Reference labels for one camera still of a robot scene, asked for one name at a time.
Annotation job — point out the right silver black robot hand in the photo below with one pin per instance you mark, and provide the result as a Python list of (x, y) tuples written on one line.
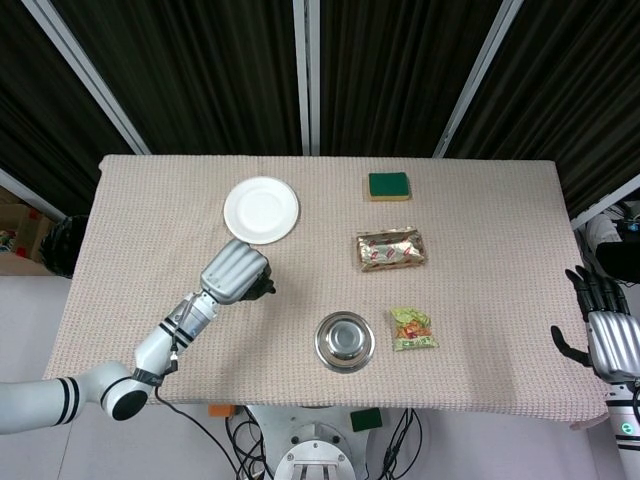
[(606, 332)]

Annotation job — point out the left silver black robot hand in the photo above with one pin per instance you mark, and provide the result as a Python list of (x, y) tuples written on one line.
[(234, 274)]

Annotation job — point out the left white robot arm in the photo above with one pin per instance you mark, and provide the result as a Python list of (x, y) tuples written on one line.
[(110, 370)]

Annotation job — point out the robot base with silver plate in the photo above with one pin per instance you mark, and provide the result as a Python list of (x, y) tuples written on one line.
[(320, 445)]

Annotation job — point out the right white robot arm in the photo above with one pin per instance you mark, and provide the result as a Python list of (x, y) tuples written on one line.
[(625, 430)]

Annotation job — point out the white round plate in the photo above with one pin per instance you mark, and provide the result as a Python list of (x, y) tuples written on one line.
[(262, 210)]

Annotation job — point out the stainless steel bowl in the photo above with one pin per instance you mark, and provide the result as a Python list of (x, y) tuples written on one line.
[(345, 341)]

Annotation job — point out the orange block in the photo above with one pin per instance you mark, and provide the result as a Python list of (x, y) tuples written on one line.
[(221, 410)]

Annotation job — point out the beige woven tablecloth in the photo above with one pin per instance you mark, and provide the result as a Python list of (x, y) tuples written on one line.
[(450, 350)]

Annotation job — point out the gold foil snack packet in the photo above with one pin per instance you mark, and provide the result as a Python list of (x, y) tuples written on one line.
[(392, 249)]

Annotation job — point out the black bag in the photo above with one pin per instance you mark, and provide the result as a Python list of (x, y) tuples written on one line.
[(62, 245)]

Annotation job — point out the green yellow sponge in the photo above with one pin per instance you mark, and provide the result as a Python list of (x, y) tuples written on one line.
[(389, 185)]

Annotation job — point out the green snack bag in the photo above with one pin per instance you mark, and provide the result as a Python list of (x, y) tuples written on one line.
[(412, 330)]

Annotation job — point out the cardboard box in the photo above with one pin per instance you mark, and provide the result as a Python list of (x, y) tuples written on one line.
[(20, 235)]

